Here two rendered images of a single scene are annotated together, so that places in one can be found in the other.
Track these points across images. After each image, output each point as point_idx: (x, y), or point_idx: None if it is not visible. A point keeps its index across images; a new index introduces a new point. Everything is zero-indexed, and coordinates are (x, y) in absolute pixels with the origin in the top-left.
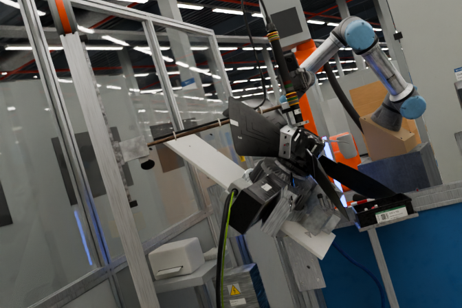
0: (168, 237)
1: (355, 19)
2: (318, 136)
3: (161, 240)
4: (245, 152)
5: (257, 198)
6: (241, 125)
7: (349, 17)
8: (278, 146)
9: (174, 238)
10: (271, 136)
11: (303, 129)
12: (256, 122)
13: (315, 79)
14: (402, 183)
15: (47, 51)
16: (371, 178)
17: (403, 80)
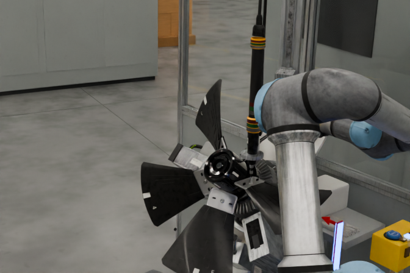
0: (379, 189)
1: (286, 77)
2: (226, 173)
3: (367, 184)
4: (200, 127)
5: (174, 155)
6: (206, 106)
7: (334, 70)
8: (217, 147)
9: (392, 200)
10: (215, 134)
11: (229, 156)
12: (213, 113)
13: (350, 138)
14: None
15: None
16: (179, 236)
17: (284, 240)
